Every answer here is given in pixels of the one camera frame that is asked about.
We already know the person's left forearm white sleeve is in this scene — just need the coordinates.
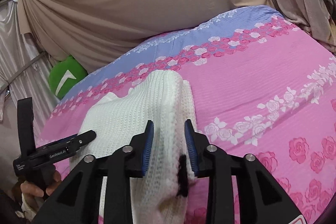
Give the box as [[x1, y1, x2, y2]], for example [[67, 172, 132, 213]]
[[20, 194, 44, 219]]

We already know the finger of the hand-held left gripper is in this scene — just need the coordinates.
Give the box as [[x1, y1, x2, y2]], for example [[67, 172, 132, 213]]
[[65, 130, 97, 152]]

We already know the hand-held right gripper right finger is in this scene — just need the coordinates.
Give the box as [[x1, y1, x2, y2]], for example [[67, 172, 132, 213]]
[[184, 119, 303, 224]]

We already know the grey curtain tie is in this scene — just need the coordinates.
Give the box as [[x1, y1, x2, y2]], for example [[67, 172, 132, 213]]
[[7, 52, 47, 89]]

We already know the person's left hand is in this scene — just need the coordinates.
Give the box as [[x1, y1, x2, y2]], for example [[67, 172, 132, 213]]
[[20, 171, 62, 204]]

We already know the pink floral bed sheet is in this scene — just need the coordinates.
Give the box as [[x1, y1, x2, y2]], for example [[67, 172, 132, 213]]
[[35, 5, 336, 224]]

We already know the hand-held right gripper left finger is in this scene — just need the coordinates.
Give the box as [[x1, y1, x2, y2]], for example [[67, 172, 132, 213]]
[[33, 120, 154, 224]]

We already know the green plush pillow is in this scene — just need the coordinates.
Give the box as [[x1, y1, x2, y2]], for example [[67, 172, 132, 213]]
[[49, 55, 89, 99]]

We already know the silver white curtain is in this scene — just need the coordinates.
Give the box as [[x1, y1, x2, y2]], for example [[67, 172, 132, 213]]
[[0, 0, 61, 135]]

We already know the red white navy knit sweater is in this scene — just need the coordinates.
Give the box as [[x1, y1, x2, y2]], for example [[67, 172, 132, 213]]
[[70, 70, 199, 224]]

